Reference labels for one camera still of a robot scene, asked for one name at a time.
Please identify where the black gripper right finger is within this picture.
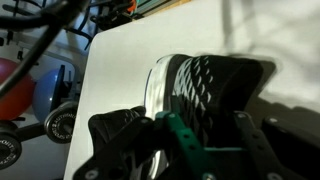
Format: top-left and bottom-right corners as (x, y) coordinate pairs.
(234, 111), (277, 180)

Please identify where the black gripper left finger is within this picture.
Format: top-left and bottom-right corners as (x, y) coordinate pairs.
(156, 112), (207, 180)

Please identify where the black dumbbell with chrome plates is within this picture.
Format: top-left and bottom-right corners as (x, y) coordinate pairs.
(0, 101), (78, 169)

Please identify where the blue balance ball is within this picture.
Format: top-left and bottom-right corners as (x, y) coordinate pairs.
(32, 68), (64, 122)

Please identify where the red exercise ball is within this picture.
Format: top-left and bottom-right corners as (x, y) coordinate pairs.
(0, 58), (35, 120)

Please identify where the black weight bench frame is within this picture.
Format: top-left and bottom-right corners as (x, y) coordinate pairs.
(65, 0), (138, 49)

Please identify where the black cable hose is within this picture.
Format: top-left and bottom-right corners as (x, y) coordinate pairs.
(0, 0), (91, 99)

